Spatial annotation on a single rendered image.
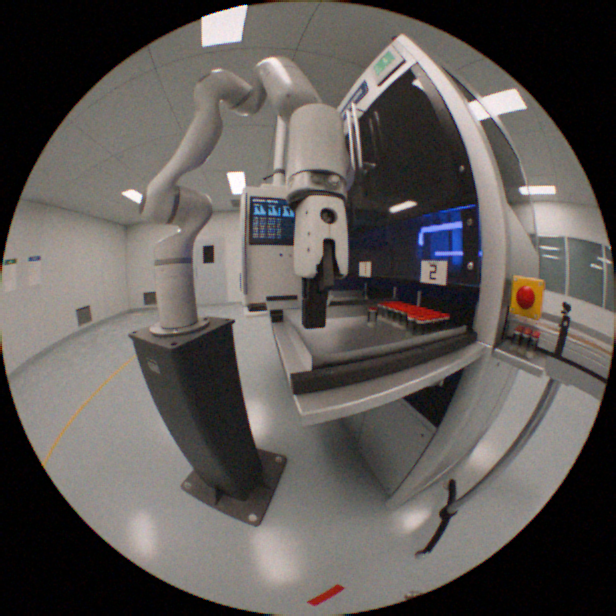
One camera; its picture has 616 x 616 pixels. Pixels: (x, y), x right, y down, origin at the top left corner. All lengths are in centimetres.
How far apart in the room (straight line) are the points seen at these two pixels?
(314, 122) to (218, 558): 130
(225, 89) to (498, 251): 74
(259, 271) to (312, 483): 123
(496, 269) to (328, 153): 37
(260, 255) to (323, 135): 92
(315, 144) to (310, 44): 185
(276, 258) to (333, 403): 101
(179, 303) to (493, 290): 74
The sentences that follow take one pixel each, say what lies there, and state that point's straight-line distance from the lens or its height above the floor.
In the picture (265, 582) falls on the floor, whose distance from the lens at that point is 103.
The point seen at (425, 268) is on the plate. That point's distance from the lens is 54.
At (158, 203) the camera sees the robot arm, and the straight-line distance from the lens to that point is 55.
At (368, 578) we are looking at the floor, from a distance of 105.
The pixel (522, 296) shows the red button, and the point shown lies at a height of 100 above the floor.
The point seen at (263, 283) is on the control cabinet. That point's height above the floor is 93.
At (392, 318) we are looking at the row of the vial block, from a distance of 46.
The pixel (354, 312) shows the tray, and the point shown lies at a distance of 51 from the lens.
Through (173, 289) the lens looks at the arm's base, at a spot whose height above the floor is 98.
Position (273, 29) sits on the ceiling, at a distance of 202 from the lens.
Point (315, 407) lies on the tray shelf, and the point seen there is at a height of 88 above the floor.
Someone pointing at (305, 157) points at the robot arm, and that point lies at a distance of 25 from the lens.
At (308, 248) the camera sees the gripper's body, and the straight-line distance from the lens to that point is 21.
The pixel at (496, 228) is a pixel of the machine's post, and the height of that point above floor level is 112.
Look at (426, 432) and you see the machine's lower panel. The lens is 65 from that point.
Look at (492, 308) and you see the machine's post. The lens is 45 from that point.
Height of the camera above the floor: 101
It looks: 12 degrees down
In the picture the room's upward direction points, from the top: straight up
